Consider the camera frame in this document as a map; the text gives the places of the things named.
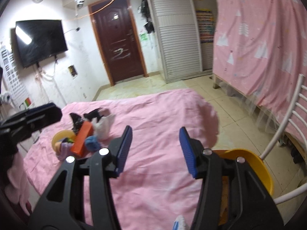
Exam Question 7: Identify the orange rectangular box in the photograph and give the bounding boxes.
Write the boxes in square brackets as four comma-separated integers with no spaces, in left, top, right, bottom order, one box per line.
[70,121,94,158]

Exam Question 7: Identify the white plastic bag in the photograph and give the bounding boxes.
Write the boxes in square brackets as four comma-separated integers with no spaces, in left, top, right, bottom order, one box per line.
[92,114,116,141]

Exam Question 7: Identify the black and white sock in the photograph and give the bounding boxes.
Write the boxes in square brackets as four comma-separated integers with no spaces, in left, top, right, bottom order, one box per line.
[83,108,110,122]

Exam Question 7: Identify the purple knitted cloth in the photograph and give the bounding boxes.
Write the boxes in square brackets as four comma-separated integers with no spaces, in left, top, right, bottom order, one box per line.
[56,142,74,161]

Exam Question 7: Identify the black bag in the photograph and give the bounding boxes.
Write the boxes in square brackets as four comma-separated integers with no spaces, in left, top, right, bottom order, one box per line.
[69,113,84,135]

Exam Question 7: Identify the yellow plastic bucket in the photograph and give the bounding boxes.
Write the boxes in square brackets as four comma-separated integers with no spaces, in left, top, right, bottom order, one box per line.
[212,148,275,225]

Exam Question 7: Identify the yellow round lid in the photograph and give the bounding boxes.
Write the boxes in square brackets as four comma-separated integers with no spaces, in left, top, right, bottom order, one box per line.
[51,130,76,153]

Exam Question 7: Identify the eye chart poster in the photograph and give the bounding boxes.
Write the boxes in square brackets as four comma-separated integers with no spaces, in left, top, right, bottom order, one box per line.
[1,42,32,111]

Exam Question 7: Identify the pink bed sheet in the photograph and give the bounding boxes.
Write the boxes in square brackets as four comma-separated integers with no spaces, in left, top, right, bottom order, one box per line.
[24,89,219,229]

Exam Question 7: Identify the white metal chair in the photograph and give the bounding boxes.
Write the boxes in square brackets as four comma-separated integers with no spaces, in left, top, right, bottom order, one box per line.
[260,73,307,205]

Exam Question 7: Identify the dark brown door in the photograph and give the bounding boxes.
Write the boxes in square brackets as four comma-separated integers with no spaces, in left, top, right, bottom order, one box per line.
[89,0,148,86]

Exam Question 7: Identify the pink tree-print curtain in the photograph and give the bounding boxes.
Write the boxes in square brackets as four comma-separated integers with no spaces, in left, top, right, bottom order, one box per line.
[213,0,306,133]

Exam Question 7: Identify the black bags on hook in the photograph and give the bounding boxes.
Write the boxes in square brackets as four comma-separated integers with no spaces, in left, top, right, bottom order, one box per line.
[140,0,154,34]

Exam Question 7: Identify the white louvered wardrobe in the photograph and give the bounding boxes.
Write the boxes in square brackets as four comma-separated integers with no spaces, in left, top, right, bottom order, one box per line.
[149,0,212,83]

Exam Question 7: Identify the white wall power adapter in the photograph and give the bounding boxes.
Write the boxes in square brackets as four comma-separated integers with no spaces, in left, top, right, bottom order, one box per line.
[0,92,12,105]

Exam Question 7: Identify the black wall television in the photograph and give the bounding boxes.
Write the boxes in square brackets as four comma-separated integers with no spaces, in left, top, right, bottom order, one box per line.
[15,20,68,68]

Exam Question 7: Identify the white security camera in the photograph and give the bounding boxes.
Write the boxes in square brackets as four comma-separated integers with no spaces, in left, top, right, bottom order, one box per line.
[74,0,85,8]

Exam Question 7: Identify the colourful wall chart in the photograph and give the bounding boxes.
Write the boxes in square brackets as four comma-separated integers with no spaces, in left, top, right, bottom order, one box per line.
[196,9,215,43]

